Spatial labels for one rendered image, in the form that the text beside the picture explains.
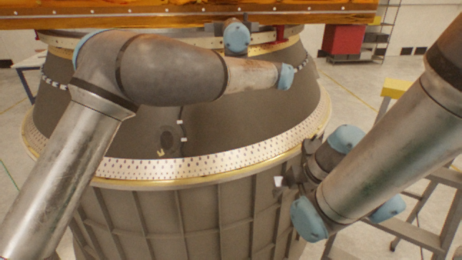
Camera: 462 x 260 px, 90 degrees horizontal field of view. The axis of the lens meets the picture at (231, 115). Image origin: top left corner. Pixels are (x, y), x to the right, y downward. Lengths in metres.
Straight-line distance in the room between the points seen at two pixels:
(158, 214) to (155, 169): 0.28
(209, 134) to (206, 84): 0.71
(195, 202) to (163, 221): 0.20
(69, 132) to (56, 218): 0.13
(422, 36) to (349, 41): 7.86
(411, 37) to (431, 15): 0.71
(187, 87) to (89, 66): 0.16
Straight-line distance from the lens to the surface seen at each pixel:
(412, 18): 8.78
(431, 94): 0.27
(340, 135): 0.54
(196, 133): 1.07
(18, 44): 8.26
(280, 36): 1.26
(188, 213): 1.27
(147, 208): 1.27
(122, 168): 1.16
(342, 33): 1.31
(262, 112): 1.17
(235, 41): 0.69
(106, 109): 0.42
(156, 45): 0.37
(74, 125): 0.43
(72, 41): 1.28
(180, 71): 0.35
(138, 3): 1.15
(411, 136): 0.29
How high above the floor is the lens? 1.90
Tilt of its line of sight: 28 degrees down
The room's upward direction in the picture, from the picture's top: straight up
